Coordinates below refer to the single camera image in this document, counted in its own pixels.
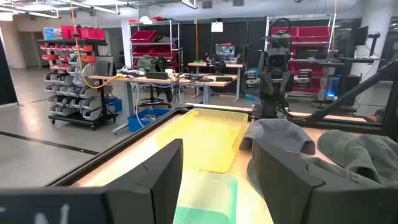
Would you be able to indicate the ceiling light fixture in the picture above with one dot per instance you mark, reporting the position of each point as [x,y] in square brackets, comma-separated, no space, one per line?
[189,3]

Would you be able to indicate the green backpack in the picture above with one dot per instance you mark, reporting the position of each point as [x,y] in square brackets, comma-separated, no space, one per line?
[145,63]

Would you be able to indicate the white helmet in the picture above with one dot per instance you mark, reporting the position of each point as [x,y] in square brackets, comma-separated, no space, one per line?
[145,20]

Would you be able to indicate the blue bin with clear plastic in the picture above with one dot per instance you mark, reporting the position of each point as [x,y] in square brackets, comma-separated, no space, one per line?
[136,123]

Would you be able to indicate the black aluminium table frame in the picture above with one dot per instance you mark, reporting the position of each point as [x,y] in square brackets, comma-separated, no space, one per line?
[105,155]

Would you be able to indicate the grey parts organizer cabinet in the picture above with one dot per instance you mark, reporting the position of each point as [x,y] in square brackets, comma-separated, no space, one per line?
[225,51]

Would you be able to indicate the small blue floor bin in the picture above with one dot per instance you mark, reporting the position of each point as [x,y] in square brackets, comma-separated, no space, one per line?
[115,105]

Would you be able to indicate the light grey baseball cap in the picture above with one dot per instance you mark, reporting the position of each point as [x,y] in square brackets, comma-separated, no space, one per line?
[276,132]

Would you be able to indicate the dark charcoal baseball cap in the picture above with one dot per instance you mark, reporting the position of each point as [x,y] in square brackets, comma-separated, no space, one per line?
[252,179]

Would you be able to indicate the small blue box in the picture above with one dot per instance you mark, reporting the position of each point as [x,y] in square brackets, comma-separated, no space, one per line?
[49,33]

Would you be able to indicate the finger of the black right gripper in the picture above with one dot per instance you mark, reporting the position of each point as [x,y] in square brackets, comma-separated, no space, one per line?
[266,84]
[287,83]

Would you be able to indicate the faded green baseball cap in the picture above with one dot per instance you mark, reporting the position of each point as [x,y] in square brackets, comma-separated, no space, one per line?
[357,149]

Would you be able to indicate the long wooden workbench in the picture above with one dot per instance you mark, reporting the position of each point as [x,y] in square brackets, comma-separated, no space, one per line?
[140,80]

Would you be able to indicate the black rolling bin rack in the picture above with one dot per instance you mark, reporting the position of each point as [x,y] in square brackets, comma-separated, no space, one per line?
[93,123]

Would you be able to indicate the black computer monitor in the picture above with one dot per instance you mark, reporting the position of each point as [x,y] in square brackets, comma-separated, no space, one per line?
[361,35]

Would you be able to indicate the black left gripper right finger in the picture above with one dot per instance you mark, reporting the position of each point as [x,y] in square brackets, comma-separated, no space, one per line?
[289,186]

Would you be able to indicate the short wooden workbench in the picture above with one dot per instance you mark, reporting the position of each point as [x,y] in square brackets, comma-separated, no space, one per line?
[236,65]

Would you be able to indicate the black stool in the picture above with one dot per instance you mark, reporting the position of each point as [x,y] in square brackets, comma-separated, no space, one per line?
[152,101]

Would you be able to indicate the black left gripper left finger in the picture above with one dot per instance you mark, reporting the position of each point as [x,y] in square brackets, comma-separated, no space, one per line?
[146,193]

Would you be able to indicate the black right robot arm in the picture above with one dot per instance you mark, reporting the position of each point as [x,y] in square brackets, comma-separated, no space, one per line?
[275,107]

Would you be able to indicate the white hanging sign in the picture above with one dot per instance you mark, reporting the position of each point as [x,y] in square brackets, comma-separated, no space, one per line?
[217,27]

